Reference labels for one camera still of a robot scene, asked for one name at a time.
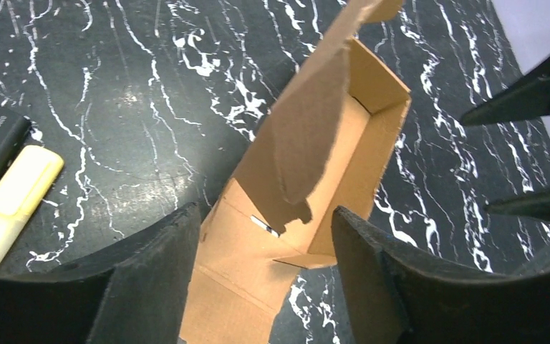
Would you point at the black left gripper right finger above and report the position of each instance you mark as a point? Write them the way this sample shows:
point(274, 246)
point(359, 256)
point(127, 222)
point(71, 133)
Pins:
point(397, 293)

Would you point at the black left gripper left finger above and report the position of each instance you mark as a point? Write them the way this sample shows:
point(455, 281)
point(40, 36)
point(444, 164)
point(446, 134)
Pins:
point(133, 291)

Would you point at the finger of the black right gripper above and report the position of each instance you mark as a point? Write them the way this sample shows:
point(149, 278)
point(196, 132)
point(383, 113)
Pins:
point(533, 204)
point(527, 98)

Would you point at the brown cardboard paper box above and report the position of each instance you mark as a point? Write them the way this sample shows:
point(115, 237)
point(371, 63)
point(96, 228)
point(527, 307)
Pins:
point(326, 143)

